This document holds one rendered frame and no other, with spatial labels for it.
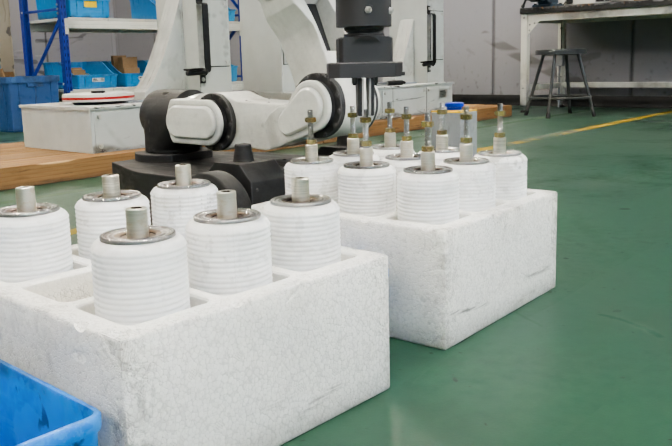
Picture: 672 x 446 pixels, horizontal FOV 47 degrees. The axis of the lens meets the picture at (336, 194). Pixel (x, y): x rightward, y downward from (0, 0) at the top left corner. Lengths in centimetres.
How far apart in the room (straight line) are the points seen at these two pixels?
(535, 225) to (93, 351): 84
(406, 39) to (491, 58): 208
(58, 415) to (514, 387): 56
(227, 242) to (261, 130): 102
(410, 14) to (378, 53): 385
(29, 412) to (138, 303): 16
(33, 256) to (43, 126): 260
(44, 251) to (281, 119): 86
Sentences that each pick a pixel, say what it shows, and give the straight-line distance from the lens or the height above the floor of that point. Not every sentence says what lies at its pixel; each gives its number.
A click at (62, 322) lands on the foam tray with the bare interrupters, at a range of 82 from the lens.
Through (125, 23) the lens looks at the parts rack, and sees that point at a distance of 653.
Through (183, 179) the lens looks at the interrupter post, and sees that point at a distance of 113.
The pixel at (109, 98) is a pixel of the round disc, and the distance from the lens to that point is 341.
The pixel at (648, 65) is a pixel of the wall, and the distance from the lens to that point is 645.
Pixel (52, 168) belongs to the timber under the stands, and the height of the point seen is 5.
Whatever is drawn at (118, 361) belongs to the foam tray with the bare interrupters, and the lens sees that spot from 75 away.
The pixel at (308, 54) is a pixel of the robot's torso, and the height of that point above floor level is 44.
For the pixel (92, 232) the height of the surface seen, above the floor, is 21.
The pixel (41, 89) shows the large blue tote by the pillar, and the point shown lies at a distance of 578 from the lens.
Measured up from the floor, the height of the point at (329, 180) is 22.
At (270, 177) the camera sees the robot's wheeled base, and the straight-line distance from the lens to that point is 168.
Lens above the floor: 42
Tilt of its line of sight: 10 degrees down
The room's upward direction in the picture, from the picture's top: 2 degrees counter-clockwise
